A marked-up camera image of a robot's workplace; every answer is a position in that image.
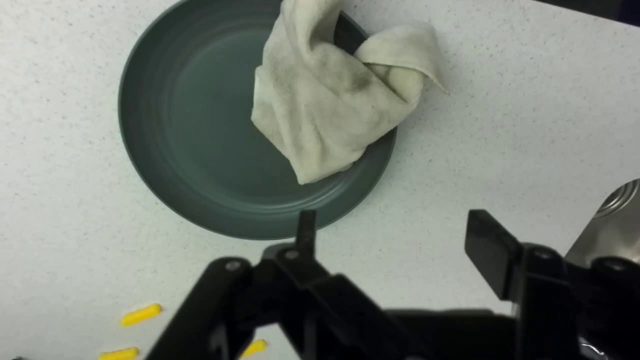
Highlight dark green round plate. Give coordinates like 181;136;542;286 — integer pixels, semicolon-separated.
117;0;400;241

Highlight beige cleaning cloth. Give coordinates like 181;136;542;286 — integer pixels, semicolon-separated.
251;0;450;187

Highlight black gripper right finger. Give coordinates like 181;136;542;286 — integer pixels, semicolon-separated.
464;208;640;360

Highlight yellow pasta piece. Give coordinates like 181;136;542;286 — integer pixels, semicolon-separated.
118;299;165;328
96;343;143;360
239;335;271;357

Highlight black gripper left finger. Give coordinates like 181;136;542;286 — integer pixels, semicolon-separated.
147;208;402;360

